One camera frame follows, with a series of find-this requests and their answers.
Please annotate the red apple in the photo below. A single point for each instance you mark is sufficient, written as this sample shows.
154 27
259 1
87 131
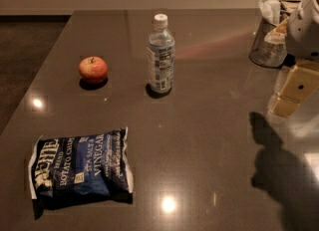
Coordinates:
93 70

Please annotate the clear plastic water bottle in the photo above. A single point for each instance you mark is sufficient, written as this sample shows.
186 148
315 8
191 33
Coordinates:
160 56

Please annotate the white cloth in cup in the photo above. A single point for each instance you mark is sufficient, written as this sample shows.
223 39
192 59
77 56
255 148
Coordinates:
270 11

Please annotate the blue potato chip bag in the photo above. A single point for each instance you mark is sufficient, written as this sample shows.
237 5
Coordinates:
87 166

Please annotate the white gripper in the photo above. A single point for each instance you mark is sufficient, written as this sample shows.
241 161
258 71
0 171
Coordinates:
305 34

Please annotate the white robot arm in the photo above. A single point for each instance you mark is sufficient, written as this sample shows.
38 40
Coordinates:
278 35

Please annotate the metal mesh cup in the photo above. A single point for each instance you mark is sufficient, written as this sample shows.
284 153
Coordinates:
265 54

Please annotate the wooden tray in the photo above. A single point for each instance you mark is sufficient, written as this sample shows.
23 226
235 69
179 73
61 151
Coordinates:
288 8

